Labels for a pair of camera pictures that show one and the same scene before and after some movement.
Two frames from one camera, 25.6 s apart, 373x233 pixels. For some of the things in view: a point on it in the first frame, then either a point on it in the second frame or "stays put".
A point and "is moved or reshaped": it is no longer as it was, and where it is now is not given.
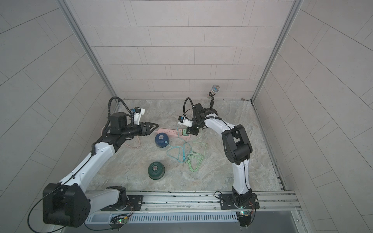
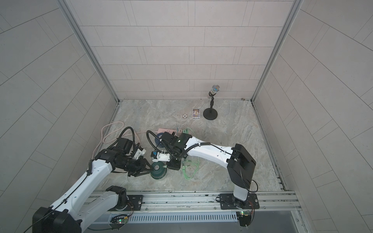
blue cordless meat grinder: x=160 y=140 stays put
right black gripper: x=194 y=130 → x=175 y=165
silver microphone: x=215 y=89 stays put
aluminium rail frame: x=270 y=200 stays put
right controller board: x=245 y=218 stays put
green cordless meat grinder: x=156 y=170 stays put
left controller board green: x=117 y=222 stays put
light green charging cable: x=203 y=155 is moved or reshaped
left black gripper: x=143 y=130 → x=142 y=165
